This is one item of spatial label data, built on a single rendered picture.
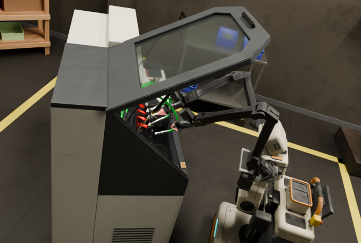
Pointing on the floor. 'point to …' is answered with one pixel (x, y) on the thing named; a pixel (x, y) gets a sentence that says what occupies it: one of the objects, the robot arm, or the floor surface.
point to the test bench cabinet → (135, 218)
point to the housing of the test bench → (79, 128)
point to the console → (121, 25)
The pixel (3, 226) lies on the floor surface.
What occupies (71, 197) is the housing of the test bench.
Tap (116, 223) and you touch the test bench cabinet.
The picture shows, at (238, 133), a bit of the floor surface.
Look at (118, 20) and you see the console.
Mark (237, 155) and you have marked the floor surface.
